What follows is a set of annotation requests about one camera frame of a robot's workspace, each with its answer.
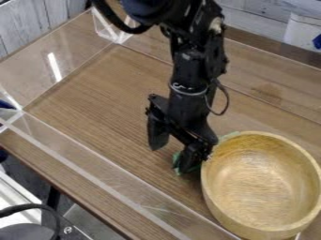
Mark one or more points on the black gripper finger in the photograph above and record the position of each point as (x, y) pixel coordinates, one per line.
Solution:
(159, 132)
(195, 153)

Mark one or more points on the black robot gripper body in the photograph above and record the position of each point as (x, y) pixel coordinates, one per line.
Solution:
(187, 113)

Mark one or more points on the green rectangular block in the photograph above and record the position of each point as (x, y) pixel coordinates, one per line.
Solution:
(196, 166)

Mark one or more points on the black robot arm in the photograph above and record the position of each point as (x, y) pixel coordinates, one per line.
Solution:
(193, 24)

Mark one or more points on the brown wooden bowl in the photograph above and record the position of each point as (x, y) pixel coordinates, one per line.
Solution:
(262, 185)

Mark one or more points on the black table leg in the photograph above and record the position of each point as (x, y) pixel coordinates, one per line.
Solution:
(54, 198)

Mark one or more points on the grey metal plate with screw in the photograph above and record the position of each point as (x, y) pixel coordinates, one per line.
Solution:
(80, 225)

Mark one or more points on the blue object at left edge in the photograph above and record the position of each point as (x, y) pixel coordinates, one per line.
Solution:
(6, 105)

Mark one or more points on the white cylindrical container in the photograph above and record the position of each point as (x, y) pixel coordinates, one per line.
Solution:
(304, 31)

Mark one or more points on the clear acrylic corner bracket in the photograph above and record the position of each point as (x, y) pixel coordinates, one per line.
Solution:
(106, 29)

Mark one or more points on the clear acrylic front wall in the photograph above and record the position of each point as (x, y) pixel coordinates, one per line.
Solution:
(94, 137)

